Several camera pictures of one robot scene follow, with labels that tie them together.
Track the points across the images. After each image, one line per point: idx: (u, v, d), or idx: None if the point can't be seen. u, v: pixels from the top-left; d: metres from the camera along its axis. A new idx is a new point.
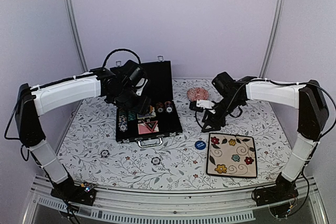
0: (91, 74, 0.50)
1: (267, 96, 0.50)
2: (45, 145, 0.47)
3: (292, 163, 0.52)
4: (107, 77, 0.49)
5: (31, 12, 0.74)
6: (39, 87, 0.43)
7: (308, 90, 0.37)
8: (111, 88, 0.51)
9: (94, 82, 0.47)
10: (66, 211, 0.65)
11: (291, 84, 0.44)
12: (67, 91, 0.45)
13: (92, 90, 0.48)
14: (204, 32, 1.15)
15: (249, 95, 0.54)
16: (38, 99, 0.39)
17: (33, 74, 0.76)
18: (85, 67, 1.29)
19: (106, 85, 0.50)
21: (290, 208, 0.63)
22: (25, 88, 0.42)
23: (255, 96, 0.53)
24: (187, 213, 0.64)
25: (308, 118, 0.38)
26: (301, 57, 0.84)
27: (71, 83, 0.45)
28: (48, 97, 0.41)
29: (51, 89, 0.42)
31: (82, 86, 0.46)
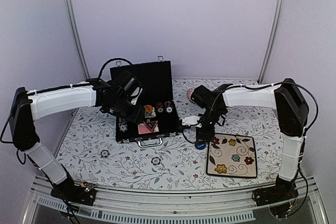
0: (87, 84, 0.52)
1: (244, 100, 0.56)
2: (40, 147, 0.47)
3: (289, 163, 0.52)
4: (103, 87, 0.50)
5: (31, 13, 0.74)
6: (37, 92, 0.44)
7: (283, 91, 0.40)
8: (106, 98, 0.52)
9: (90, 92, 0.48)
10: (66, 211, 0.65)
11: (266, 86, 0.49)
12: (63, 98, 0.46)
13: (87, 99, 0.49)
14: (204, 32, 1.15)
15: (227, 102, 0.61)
16: (34, 104, 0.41)
17: (33, 74, 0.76)
18: (85, 67, 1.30)
19: (101, 95, 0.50)
21: (290, 208, 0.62)
22: (21, 93, 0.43)
23: (232, 102, 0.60)
24: (187, 213, 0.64)
25: (289, 117, 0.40)
26: (300, 57, 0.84)
27: (67, 91, 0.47)
28: (44, 103, 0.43)
29: (48, 96, 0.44)
31: (78, 94, 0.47)
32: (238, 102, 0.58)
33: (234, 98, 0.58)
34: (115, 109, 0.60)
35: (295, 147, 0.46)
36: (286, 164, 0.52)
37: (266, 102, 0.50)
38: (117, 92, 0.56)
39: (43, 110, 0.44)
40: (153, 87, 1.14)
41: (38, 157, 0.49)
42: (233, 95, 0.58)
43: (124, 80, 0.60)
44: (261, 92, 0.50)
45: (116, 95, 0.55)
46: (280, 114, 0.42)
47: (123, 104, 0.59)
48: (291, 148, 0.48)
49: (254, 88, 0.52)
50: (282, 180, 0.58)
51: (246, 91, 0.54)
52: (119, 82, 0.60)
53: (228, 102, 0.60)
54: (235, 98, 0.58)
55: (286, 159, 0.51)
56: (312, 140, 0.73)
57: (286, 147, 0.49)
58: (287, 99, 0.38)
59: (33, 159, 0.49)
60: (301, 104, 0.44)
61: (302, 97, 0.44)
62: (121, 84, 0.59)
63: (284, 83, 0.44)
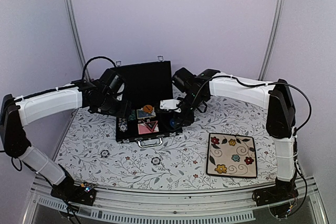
0: (72, 86, 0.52)
1: (232, 93, 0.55)
2: (33, 150, 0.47)
3: (284, 165, 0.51)
4: (88, 88, 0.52)
5: (31, 14, 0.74)
6: (23, 98, 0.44)
7: (277, 94, 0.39)
8: (92, 98, 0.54)
9: (75, 94, 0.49)
10: (66, 211, 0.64)
11: (260, 85, 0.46)
12: (50, 102, 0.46)
13: (73, 101, 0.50)
14: (205, 32, 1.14)
15: (212, 91, 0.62)
16: (22, 110, 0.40)
17: (33, 74, 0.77)
18: (85, 67, 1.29)
19: (87, 96, 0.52)
21: (290, 208, 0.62)
22: (8, 100, 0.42)
23: (217, 92, 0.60)
24: (187, 213, 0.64)
25: (277, 120, 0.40)
26: (300, 57, 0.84)
27: (53, 95, 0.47)
28: (31, 108, 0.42)
29: (35, 100, 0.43)
31: (65, 97, 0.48)
32: (225, 92, 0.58)
33: (221, 88, 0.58)
34: (102, 108, 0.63)
35: (288, 147, 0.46)
36: (281, 165, 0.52)
37: (255, 100, 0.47)
38: (103, 91, 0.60)
39: (32, 115, 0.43)
40: (150, 86, 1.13)
41: (34, 159, 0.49)
42: (220, 85, 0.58)
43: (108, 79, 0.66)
44: (255, 89, 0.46)
45: (102, 94, 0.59)
46: (270, 116, 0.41)
47: (109, 102, 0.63)
48: (283, 150, 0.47)
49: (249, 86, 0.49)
50: (281, 180, 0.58)
51: (235, 84, 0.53)
52: (105, 81, 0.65)
53: (214, 91, 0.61)
54: (222, 87, 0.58)
55: (282, 161, 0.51)
56: (312, 139, 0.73)
57: (279, 150, 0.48)
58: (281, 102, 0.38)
59: (27, 163, 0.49)
60: (290, 107, 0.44)
61: (290, 100, 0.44)
62: (106, 83, 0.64)
63: (277, 83, 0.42)
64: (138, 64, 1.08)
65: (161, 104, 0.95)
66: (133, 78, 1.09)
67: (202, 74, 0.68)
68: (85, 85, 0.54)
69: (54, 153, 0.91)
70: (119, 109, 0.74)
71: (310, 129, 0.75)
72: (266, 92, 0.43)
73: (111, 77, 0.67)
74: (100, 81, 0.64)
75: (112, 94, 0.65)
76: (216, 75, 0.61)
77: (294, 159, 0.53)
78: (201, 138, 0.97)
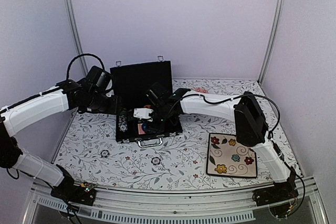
0: (56, 88, 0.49)
1: (202, 109, 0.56)
2: (25, 157, 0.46)
3: (274, 167, 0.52)
4: (73, 89, 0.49)
5: (31, 14, 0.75)
6: (8, 108, 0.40)
7: (242, 107, 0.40)
8: (78, 99, 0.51)
9: (60, 96, 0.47)
10: (66, 211, 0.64)
11: (226, 100, 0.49)
12: (35, 108, 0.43)
13: (59, 105, 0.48)
14: (205, 32, 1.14)
15: (184, 108, 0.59)
16: (8, 121, 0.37)
17: (33, 75, 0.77)
18: (85, 67, 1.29)
19: (73, 98, 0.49)
21: (290, 208, 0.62)
22: None
23: (189, 109, 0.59)
24: (187, 213, 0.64)
25: (247, 132, 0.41)
26: (300, 57, 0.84)
27: (38, 100, 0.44)
28: (17, 117, 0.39)
29: (20, 109, 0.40)
31: (50, 102, 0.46)
32: (196, 109, 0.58)
33: (192, 106, 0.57)
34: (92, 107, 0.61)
35: (269, 151, 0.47)
36: (272, 168, 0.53)
37: (224, 114, 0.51)
38: (89, 89, 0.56)
39: (18, 124, 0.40)
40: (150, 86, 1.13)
41: (29, 164, 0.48)
42: (191, 103, 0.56)
43: (94, 77, 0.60)
44: (221, 105, 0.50)
45: (89, 94, 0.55)
46: (240, 129, 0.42)
47: (99, 100, 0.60)
48: (264, 153, 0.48)
49: (214, 104, 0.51)
50: (279, 182, 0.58)
51: (202, 102, 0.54)
52: (91, 78, 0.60)
53: (186, 108, 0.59)
54: (192, 106, 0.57)
55: (270, 163, 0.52)
56: (312, 140, 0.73)
57: (263, 154, 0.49)
58: (247, 117, 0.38)
59: (24, 170, 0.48)
60: (259, 116, 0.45)
61: (258, 109, 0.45)
62: (92, 81, 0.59)
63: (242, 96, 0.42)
64: (138, 64, 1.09)
65: (135, 113, 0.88)
66: (132, 78, 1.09)
67: (174, 94, 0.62)
68: (69, 86, 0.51)
69: (54, 153, 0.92)
70: (110, 105, 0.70)
71: (310, 129, 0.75)
72: (231, 107, 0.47)
73: (96, 75, 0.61)
74: (86, 79, 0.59)
75: (100, 92, 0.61)
76: (186, 94, 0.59)
77: (282, 161, 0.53)
78: (201, 138, 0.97)
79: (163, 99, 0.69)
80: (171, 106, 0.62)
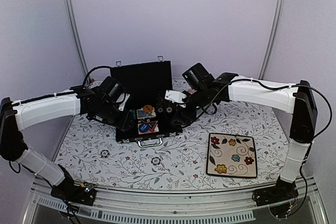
0: (71, 92, 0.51)
1: (254, 97, 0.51)
2: (31, 153, 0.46)
3: (289, 164, 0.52)
4: (87, 95, 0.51)
5: (31, 14, 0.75)
6: (20, 102, 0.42)
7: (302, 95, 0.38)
8: (91, 105, 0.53)
9: (74, 100, 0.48)
10: (66, 211, 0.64)
11: (283, 87, 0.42)
12: (48, 107, 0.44)
13: (71, 108, 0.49)
14: (205, 32, 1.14)
15: (232, 96, 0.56)
16: (19, 115, 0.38)
17: (33, 74, 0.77)
18: (85, 69, 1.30)
19: (86, 103, 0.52)
21: (290, 208, 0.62)
22: (6, 104, 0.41)
23: (238, 97, 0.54)
24: (187, 213, 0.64)
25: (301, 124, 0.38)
26: (301, 57, 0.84)
27: (51, 100, 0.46)
28: (29, 113, 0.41)
29: (33, 105, 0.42)
31: (62, 104, 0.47)
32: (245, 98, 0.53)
33: (243, 93, 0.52)
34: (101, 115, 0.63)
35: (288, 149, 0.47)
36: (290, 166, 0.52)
37: (281, 104, 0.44)
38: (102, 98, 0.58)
39: (29, 120, 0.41)
40: (150, 86, 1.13)
41: (32, 160, 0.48)
42: (243, 89, 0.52)
43: (108, 86, 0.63)
44: (279, 93, 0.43)
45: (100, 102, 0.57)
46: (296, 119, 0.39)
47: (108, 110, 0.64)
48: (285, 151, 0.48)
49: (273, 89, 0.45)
50: (284, 181, 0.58)
51: (258, 88, 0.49)
52: (104, 87, 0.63)
53: (233, 95, 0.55)
54: (243, 94, 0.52)
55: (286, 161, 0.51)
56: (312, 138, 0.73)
57: (291, 151, 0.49)
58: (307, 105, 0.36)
59: (27, 165, 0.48)
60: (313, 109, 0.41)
61: (314, 103, 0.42)
62: (105, 91, 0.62)
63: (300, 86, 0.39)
64: (138, 64, 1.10)
65: (167, 95, 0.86)
66: (132, 78, 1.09)
67: (220, 79, 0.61)
68: (83, 92, 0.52)
69: (54, 153, 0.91)
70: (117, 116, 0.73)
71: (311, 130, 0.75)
72: (292, 95, 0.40)
73: (111, 85, 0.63)
74: (100, 88, 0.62)
75: (112, 101, 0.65)
76: (235, 79, 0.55)
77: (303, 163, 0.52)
78: (201, 138, 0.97)
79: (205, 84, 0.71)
80: (217, 90, 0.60)
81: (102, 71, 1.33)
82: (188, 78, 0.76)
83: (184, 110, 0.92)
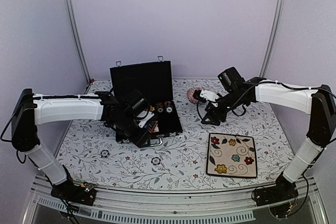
0: (95, 96, 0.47)
1: (277, 99, 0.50)
2: (41, 149, 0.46)
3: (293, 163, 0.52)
4: (111, 104, 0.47)
5: (32, 15, 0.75)
6: (42, 97, 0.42)
7: (319, 96, 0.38)
8: (112, 114, 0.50)
9: (97, 106, 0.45)
10: (66, 211, 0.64)
11: (303, 88, 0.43)
12: (69, 107, 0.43)
13: (93, 113, 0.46)
14: (205, 32, 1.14)
15: (259, 97, 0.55)
16: (38, 110, 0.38)
17: (33, 75, 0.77)
18: (85, 69, 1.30)
19: (108, 111, 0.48)
21: (290, 208, 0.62)
22: (27, 95, 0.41)
23: (264, 98, 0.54)
24: (187, 213, 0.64)
25: (319, 125, 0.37)
26: (301, 57, 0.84)
27: (73, 101, 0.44)
28: (47, 110, 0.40)
29: (53, 103, 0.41)
31: (84, 107, 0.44)
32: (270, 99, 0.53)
33: (270, 95, 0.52)
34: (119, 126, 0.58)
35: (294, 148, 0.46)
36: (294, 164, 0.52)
37: (300, 105, 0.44)
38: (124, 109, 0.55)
39: (47, 117, 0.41)
40: (150, 86, 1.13)
41: (40, 157, 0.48)
42: (269, 91, 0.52)
43: (135, 99, 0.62)
44: (298, 94, 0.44)
45: (122, 113, 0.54)
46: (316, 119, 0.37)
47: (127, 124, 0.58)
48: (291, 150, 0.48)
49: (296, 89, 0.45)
50: (284, 179, 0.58)
51: (282, 89, 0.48)
52: (130, 100, 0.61)
53: (260, 96, 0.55)
54: (269, 95, 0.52)
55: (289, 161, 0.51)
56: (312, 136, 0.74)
57: (302, 150, 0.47)
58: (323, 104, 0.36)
59: (33, 160, 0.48)
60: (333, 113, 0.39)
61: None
62: (130, 103, 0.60)
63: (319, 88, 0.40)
64: (138, 64, 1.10)
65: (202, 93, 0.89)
66: (132, 78, 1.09)
67: (249, 81, 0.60)
68: (108, 99, 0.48)
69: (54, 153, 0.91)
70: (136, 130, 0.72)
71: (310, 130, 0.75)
72: (309, 95, 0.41)
73: (136, 98, 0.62)
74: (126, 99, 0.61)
75: (134, 116, 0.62)
76: (264, 81, 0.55)
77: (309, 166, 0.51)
78: (201, 138, 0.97)
79: (237, 85, 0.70)
80: (245, 91, 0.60)
81: (101, 71, 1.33)
82: (222, 80, 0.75)
83: (216, 110, 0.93)
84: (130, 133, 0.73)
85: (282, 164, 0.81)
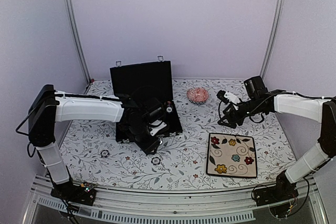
0: (116, 99, 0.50)
1: (293, 108, 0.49)
2: (53, 147, 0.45)
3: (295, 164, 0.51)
4: (131, 108, 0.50)
5: (32, 16, 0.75)
6: (64, 95, 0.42)
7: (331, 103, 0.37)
8: (130, 117, 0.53)
9: (118, 108, 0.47)
10: (66, 211, 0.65)
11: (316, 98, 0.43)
12: (91, 107, 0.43)
13: (113, 115, 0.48)
14: (205, 32, 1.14)
15: (276, 106, 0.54)
16: (60, 107, 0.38)
17: (34, 75, 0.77)
18: (85, 69, 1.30)
19: (127, 114, 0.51)
21: (290, 208, 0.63)
22: (49, 92, 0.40)
23: (282, 108, 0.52)
24: (187, 213, 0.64)
25: (329, 135, 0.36)
26: (300, 57, 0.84)
27: (95, 102, 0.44)
28: (70, 108, 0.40)
29: (75, 102, 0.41)
31: (106, 108, 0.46)
32: (287, 110, 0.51)
33: (287, 105, 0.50)
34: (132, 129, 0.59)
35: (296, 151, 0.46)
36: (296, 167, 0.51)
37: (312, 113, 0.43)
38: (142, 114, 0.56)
39: (68, 114, 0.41)
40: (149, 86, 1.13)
41: (50, 154, 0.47)
42: (285, 100, 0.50)
43: (154, 106, 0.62)
44: (309, 102, 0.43)
45: (140, 117, 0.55)
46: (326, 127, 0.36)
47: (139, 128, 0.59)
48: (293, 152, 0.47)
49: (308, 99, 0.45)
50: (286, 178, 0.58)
51: (298, 99, 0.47)
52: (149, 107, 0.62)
53: (277, 106, 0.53)
54: (284, 105, 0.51)
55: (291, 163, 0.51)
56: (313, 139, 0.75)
57: (308, 152, 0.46)
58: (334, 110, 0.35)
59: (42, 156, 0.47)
60: None
61: None
62: (148, 109, 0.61)
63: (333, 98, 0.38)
64: (138, 64, 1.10)
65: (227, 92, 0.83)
66: (132, 78, 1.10)
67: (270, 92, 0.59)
68: (128, 103, 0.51)
69: None
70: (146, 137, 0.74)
71: (317, 136, 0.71)
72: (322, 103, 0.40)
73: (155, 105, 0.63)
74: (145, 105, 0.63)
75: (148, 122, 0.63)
76: (283, 92, 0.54)
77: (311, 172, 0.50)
78: (201, 138, 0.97)
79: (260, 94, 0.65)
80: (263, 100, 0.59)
81: (101, 71, 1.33)
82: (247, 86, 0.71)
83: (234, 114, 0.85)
84: (139, 138, 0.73)
85: (282, 164, 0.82)
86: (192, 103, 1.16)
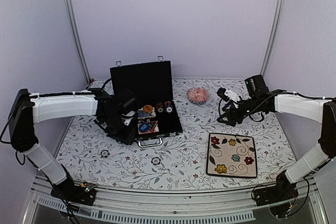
0: (90, 92, 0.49)
1: (293, 109, 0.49)
2: (39, 148, 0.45)
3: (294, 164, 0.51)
4: (104, 98, 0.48)
5: (31, 16, 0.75)
6: (39, 95, 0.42)
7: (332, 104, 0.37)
8: (105, 109, 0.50)
9: (92, 101, 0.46)
10: (66, 211, 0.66)
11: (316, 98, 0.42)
12: (65, 105, 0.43)
13: (87, 108, 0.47)
14: (205, 32, 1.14)
15: (277, 106, 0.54)
16: (36, 107, 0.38)
17: (34, 75, 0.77)
18: (85, 69, 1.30)
19: (102, 106, 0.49)
21: (290, 208, 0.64)
22: (24, 94, 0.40)
23: (282, 108, 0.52)
24: (187, 213, 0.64)
25: (329, 136, 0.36)
26: (300, 57, 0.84)
27: (68, 98, 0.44)
28: (45, 107, 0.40)
29: (50, 100, 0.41)
31: (81, 103, 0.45)
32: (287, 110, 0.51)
33: (287, 105, 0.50)
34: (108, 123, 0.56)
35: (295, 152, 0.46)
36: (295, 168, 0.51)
37: (313, 113, 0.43)
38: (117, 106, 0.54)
39: (44, 114, 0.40)
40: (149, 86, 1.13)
41: (39, 156, 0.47)
42: (286, 100, 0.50)
43: (127, 97, 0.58)
44: (310, 102, 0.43)
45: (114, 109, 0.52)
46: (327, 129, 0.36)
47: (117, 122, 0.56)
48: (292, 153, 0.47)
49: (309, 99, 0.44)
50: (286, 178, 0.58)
51: (298, 99, 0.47)
52: (122, 97, 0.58)
53: (278, 105, 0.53)
54: (285, 105, 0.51)
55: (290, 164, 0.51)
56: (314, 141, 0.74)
57: (308, 153, 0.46)
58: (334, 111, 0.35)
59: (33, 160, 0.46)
60: None
61: None
62: (121, 100, 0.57)
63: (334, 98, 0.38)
64: (138, 64, 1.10)
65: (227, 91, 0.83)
66: (132, 78, 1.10)
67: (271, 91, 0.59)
68: (101, 94, 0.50)
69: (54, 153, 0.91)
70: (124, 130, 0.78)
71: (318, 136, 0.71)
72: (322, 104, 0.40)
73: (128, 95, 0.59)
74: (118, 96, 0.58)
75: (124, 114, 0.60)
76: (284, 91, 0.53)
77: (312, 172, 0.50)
78: (201, 138, 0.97)
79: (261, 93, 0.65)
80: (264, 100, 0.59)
81: (101, 71, 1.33)
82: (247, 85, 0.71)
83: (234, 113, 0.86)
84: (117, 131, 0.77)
85: (282, 164, 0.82)
86: (192, 103, 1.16)
